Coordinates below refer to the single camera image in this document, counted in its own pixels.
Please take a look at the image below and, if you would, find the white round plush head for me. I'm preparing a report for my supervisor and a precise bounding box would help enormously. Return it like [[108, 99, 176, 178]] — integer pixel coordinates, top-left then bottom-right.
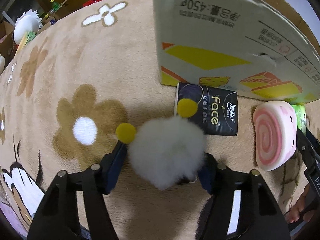
[[13, 9, 43, 44]]

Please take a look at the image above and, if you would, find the beige floral blanket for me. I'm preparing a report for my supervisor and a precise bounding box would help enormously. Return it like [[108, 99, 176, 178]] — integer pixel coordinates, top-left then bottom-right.
[[1, 0, 308, 239]]

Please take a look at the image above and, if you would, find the person's right hand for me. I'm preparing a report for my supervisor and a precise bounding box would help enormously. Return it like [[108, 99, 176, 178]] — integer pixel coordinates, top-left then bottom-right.
[[285, 184, 310, 224]]

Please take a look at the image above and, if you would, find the green tissue pack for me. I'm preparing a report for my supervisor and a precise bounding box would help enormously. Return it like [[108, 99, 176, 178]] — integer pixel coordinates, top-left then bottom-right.
[[292, 105, 307, 135]]

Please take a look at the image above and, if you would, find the open cardboard box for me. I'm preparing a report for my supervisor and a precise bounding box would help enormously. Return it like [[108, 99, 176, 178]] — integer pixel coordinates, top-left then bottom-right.
[[153, 0, 319, 104]]

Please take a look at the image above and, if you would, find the white black fluffy pompom plush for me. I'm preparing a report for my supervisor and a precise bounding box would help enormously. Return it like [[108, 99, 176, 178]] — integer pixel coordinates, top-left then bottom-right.
[[116, 99, 206, 190]]

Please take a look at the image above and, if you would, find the green frog plush with hat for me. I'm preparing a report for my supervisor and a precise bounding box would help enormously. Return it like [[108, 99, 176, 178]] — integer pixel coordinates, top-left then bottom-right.
[[15, 31, 36, 55]]

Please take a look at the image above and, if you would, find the pink swiss roll plush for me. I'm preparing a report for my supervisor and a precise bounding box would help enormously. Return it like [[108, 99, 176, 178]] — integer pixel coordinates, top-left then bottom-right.
[[253, 101, 297, 171]]

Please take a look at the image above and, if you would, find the black Face tissue pack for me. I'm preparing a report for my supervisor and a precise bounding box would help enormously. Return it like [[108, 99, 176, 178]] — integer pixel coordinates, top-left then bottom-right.
[[175, 82, 238, 137]]

